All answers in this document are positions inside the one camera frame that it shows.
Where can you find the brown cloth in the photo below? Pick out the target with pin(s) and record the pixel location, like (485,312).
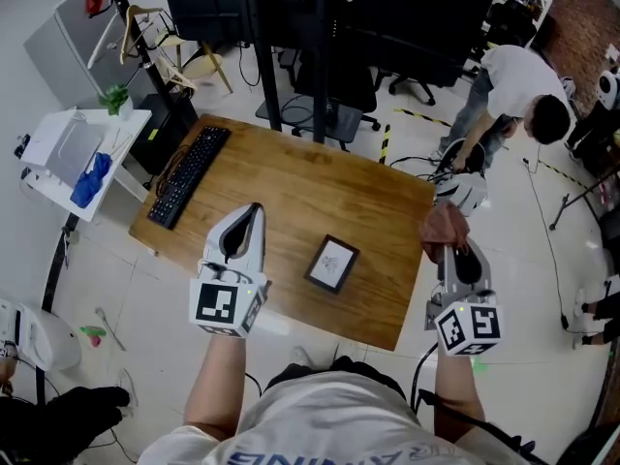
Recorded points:
(443,228)

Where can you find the person's left shoe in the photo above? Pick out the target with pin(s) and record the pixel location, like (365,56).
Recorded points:
(300,356)

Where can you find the person's black trousers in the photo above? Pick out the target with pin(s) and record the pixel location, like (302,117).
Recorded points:
(349,368)

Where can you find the green red toy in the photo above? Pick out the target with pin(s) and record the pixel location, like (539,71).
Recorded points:
(92,334)

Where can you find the black keyboard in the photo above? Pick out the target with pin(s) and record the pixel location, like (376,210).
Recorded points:
(189,177)

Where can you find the black picture frame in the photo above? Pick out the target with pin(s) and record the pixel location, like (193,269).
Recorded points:
(331,263)

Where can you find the person's white t-shirt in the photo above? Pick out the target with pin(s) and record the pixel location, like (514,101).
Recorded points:
(329,424)

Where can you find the person's left forearm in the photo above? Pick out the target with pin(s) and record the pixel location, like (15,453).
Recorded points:
(218,385)

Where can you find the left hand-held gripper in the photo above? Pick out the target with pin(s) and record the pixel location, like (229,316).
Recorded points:
(215,303)

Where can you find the black coat rack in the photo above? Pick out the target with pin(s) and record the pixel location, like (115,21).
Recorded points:
(133,32)

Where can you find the black tripod stand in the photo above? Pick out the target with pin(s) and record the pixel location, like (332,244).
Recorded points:
(576,201)

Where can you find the large black monitor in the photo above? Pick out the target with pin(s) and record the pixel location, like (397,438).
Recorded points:
(387,17)

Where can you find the black office chair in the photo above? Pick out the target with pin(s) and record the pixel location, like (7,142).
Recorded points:
(412,83)
(339,85)

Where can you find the wooden hanger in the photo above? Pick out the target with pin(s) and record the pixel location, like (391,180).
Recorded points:
(133,27)

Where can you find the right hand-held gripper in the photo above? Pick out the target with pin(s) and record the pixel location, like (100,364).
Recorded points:
(467,325)

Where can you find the grey cabinet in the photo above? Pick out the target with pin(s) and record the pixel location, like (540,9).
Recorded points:
(63,41)

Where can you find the metal wrench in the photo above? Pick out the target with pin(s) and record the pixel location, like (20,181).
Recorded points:
(109,327)

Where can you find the white round bin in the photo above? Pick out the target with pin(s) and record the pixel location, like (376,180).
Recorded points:
(48,337)

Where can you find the white box appliance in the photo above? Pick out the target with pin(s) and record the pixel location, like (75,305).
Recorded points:
(63,143)

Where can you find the white side table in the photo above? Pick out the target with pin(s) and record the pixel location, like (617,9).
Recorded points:
(131,129)

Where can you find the potted green plant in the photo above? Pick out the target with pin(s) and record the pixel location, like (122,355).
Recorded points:
(116,100)

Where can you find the wooden stool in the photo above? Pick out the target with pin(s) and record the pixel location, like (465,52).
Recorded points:
(203,66)

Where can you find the yellow black floor tape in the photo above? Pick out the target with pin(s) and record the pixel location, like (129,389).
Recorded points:
(385,143)

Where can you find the person's right forearm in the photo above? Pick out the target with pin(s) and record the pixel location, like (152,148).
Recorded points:
(457,390)

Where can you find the white grey floor device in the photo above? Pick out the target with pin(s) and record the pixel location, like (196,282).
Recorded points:
(462,189)

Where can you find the blue cloth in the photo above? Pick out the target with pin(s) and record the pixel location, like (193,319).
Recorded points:
(89,182)

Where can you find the black monitor stand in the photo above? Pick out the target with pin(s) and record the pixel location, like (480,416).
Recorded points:
(319,119)

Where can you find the black computer tower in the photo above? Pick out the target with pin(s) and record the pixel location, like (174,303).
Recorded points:
(164,133)

